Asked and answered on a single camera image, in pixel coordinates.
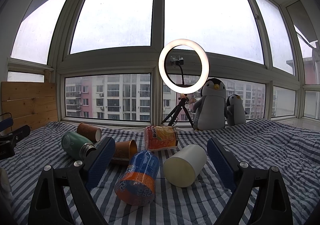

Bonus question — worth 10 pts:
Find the blue orange drink cup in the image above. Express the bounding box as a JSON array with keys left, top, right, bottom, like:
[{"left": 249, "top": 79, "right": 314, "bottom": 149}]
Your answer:
[{"left": 114, "top": 150, "right": 159, "bottom": 206}]

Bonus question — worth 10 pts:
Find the brown paper cup near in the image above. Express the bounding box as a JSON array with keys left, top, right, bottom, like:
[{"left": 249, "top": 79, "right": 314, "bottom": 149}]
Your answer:
[{"left": 112, "top": 140, "right": 138, "bottom": 161}]

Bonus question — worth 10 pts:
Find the wooden headboard panel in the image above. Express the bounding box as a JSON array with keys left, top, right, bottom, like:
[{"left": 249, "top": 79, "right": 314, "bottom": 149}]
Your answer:
[{"left": 1, "top": 81, "right": 58, "bottom": 133}]

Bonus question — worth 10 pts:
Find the large grey penguin plush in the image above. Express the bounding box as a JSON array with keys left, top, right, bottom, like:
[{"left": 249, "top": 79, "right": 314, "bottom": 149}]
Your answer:
[{"left": 193, "top": 78, "right": 227, "bottom": 131}]

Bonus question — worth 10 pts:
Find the green thermos bottle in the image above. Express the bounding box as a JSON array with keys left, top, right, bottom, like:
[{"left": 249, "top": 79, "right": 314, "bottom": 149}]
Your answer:
[{"left": 61, "top": 131, "right": 97, "bottom": 161}]

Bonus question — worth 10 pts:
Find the ring light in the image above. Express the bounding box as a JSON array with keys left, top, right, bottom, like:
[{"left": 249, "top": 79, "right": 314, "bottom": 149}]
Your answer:
[{"left": 158, "top": 39, "right": 209, "bottom": 94}]

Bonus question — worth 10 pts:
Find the brown paper cup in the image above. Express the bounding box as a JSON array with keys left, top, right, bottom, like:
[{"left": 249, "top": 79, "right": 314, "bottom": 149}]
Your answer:
[
  {"left": 77, "top": 123, "right": 102, "bottom": 143},
  {"left": 112, "top": 140, "right": 138, "bottom": 161}
]

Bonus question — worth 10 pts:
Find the small grey penguin plush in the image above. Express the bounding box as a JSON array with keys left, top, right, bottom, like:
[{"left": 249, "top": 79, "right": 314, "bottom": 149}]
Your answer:
[{"left": 226, "top": 94, "right": 246, "bottom": 126}]

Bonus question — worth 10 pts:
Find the striped blue white quilt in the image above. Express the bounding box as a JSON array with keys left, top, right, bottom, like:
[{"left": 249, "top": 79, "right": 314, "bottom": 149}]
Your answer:
[{"left": 1, "top": 119, "right": 319, "bottom": 224}]

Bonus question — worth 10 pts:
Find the phone holder in ring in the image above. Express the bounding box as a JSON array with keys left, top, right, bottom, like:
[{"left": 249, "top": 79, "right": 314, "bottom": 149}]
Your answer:
[{"left": 170, "top": 57, "right": 185, "bottom": 85}]

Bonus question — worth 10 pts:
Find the brown paper cup far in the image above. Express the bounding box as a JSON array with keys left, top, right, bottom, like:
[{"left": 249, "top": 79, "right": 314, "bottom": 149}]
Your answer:
[{"left": 77, "top": 123, "right": 102, "bottom": 143}]

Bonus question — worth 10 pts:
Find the white plastic cup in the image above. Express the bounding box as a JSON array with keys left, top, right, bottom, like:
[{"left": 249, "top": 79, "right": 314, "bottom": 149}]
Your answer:
[{"left": 163, "top": 144, "right": 207, "bottom": 188}]

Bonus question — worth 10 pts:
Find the black tripod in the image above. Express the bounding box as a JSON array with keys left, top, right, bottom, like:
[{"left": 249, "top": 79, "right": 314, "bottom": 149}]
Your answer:
[{"left": 161, "top": 94, "right": 193, "bottom": 126}]

